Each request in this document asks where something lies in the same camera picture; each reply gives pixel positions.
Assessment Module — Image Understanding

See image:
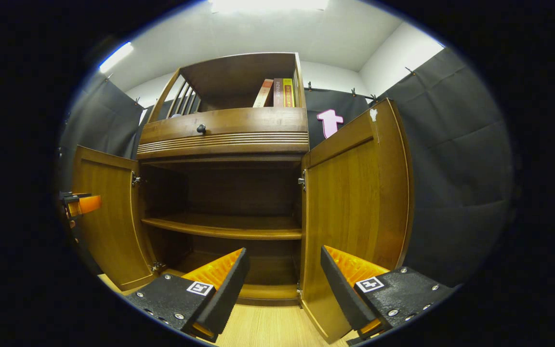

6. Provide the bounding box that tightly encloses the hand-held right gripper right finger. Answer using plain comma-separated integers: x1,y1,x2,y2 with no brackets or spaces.
320,245,454,344

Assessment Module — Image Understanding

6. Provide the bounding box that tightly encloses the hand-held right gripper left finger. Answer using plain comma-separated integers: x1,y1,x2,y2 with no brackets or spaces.
124,247,251,342

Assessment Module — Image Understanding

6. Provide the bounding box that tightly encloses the wooden shoe cabinet door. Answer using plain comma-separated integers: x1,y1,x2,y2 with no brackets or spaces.
71,146,158,291
299,98,414,344

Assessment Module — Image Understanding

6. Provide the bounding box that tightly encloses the narrow ceiling light panel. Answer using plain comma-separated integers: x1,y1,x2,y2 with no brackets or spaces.
98,41,134,74

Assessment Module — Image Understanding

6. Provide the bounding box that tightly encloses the black backdrop cloth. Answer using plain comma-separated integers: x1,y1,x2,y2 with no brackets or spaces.
58,47,514,287

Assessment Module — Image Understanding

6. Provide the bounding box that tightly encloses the wide ceiling light panel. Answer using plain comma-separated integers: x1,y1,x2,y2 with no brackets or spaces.
209,0,330,13

